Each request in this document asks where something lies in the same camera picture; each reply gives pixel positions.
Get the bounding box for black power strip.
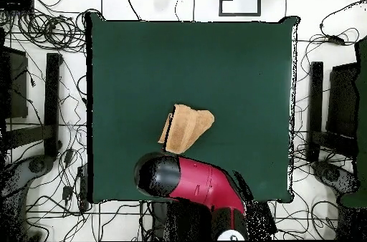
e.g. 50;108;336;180
77;164;90;213

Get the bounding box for black panel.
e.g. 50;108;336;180
325;62;361;140
0;46;29;120

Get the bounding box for tan terry towel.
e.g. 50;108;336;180
157;103;215;155

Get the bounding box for green cloth piece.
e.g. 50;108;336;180
339;37;367;209

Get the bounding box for black flat box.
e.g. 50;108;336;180
0;0;35;11

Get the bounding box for black metal stand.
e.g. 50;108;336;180
4;52;63;158
305;61;358;163

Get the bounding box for dark green table cloth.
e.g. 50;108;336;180
85;11;300;204

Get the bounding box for black oblong box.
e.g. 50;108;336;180
246;200;278;240

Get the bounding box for coil of black cables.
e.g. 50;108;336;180
16;9;87;52

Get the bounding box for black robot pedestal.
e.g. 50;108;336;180
140;200;214;241

